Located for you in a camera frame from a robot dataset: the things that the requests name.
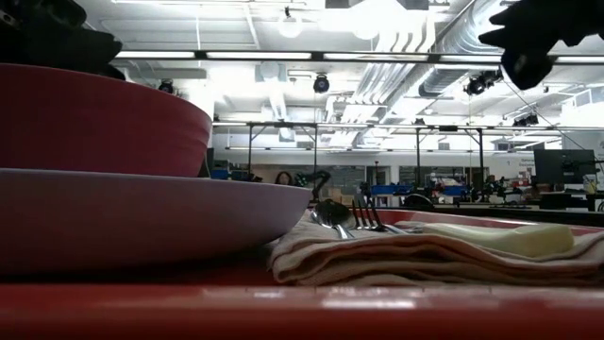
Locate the spoon with blue handle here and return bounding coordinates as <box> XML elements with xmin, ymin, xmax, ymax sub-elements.
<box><xmin>310</xmin><ymin>198</ymin><xmax>357</xmax><ymax>240</ymax></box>

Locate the black background station frame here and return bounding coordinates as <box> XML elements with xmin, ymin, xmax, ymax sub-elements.
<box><xmin>414</xmin><ymin>125</ymin><xmax>485</xmax><ymax>183</ymax></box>
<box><xmin>247</xmin><ymin>121</ymin><xmax>320</xmax><ymax>183</ymax></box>

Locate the fork with teal handle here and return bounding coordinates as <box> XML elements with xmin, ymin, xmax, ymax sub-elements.
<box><xmin>350</xmin><ymin>198</ymin><xmax>424</xmax><ymax>235</ymax></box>

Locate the magenta bowl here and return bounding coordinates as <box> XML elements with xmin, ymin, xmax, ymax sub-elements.
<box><xmin>0</xmin><ymin>63</ymin><xmax>214</xmax><ymax>179</ymax></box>

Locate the lavender plate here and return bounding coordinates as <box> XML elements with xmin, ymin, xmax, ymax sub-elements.
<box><xmin>0</xmin><ymin>167</ymin><xmax>314</xmax><ymax>276</ymax></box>

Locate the beige cloth napkin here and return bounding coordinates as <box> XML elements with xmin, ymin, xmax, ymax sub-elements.
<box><xmin>266</xmin><ymin>209</ymin><xmax>604</xmax><ymax>287</ymax></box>

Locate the blue storage bin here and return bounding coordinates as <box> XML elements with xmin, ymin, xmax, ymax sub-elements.
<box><xmin>371</xmin><ymin>184</ymin><xmax>416</xmax><ymax>196</ymax></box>

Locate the red plastic tray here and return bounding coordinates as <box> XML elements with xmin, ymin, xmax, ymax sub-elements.
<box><xmin>0</xmin><ymin>207</ymin><xmax>604</xmax><ymax>340</ymax></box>

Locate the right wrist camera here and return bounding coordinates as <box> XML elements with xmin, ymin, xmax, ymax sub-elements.
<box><xmin>500</xmin><ymin>46</ymin><xmax>554</xmax><ymax>92</ymax></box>

